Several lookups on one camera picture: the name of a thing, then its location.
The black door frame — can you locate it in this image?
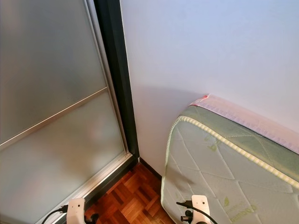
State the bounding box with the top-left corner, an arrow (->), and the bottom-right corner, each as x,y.
61,0 -> 141,224

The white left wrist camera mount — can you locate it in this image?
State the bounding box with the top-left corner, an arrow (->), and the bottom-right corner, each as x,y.
67,198 -> 85,224

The white quilted mattress green print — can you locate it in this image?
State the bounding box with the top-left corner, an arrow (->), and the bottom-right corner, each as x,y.
160,105 -> 299,224

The pink fabric strip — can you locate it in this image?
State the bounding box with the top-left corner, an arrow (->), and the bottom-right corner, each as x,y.
189,94 -> 299,154

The dark wooden skirting board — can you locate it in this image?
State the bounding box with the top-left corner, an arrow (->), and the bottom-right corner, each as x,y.
139,158 -> 164,178

